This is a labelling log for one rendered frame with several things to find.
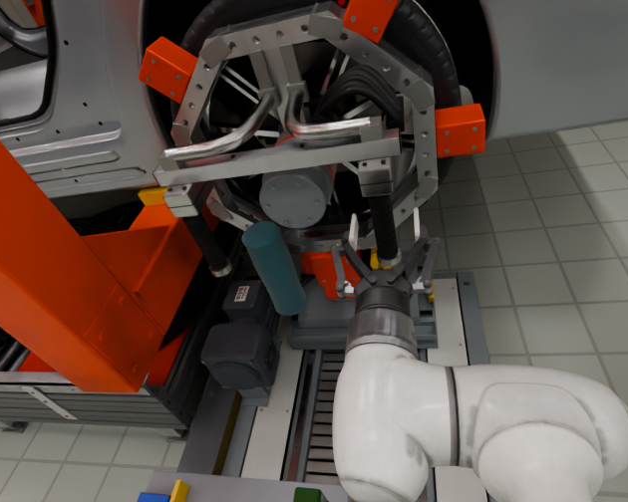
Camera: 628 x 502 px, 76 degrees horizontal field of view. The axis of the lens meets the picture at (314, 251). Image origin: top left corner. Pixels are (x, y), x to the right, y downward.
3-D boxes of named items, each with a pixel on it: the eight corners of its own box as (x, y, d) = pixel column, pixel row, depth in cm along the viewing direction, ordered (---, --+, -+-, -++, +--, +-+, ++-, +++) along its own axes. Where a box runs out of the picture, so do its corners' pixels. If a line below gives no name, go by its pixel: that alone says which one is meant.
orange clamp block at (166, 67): (204, 61, 82) (161, 34, 79) (190, 76, 76) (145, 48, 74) (193, 89, 86) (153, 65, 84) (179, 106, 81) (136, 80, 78)
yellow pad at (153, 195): (200, 175, 130) (194, 162, 127) (185, 202, 120) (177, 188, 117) (163, 180, 134) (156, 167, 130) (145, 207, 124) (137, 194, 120)
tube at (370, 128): (385, 86, 73) (377, 23, 66) (383, 140, 60) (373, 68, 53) (293, 103, 78) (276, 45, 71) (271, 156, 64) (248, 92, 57)
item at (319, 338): (431, 269, 157) (430, 251, 151) (438, 350, 132) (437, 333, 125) (308, 276, 170) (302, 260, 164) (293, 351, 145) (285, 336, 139)
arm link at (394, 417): (344, 381, 55) (445, 386, 52) (331, 513, 44) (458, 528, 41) (333, 337, 48) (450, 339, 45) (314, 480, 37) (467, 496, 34)
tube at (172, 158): (282, 105, 79) (264, 48, 71) (258, 158, 65) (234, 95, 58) (201, 120, 83) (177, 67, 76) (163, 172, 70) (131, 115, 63)
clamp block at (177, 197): (214, 186, 78) (203, 162, 74) (198, 216, 71) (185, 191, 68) (191, 189, 79) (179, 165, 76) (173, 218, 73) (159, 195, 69)
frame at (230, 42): (439, 226, 102) (428, -26, 66) (441, 244, 97) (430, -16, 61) (241, 243, 116) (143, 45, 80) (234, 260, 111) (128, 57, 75)
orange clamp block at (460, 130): (434, 139, 87) (478, 133, 84) (437, 159, 81) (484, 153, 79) (433, 109, 82) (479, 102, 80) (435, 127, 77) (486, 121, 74)
